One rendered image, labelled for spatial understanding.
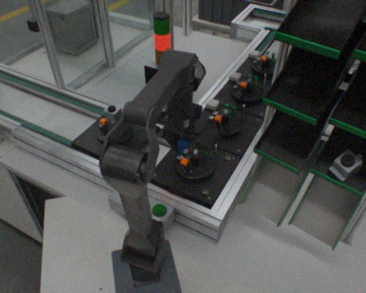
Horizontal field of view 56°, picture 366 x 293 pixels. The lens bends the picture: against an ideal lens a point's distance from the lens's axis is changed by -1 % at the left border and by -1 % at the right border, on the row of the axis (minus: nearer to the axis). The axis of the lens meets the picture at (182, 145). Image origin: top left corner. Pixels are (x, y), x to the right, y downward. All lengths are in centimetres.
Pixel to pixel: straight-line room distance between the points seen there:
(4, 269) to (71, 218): 109
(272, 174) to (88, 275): 62
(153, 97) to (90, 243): 69
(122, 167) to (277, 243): 74
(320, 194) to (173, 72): 59
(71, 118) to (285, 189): 93
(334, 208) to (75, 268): 77
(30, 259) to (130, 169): 177
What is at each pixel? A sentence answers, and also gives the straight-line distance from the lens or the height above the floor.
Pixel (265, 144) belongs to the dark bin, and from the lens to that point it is 94.
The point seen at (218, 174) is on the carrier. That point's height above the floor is 97.
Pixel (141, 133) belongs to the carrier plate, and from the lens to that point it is 131.
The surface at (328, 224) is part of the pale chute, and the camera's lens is 105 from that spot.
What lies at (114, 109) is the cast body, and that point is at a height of 109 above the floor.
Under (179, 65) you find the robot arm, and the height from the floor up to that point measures 150.
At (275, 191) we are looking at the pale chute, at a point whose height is 105.
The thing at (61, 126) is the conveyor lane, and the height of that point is 92.
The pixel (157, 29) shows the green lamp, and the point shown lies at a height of 138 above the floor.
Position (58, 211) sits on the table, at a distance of 127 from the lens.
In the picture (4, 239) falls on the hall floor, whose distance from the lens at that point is 240.
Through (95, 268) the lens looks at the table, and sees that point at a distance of 112.
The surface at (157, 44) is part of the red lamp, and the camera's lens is 111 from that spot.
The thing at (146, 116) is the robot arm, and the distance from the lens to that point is 54.
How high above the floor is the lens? 183
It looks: 43 degrees down
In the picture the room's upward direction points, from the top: straight up
